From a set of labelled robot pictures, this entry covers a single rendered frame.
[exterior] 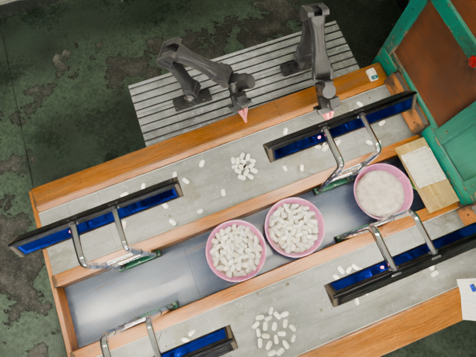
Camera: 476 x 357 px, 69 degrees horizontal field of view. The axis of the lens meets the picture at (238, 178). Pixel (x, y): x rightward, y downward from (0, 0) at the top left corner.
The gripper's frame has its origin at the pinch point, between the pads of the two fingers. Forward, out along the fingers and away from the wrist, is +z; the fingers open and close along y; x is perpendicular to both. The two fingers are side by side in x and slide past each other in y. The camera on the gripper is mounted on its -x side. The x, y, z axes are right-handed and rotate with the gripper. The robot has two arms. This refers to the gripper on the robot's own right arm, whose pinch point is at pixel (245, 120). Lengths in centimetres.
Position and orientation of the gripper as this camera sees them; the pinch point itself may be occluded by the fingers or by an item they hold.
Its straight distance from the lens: 164.4
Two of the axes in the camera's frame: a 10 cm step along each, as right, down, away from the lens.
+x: -2.2, -3.8, 9.0
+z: 3.1, 8.5, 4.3
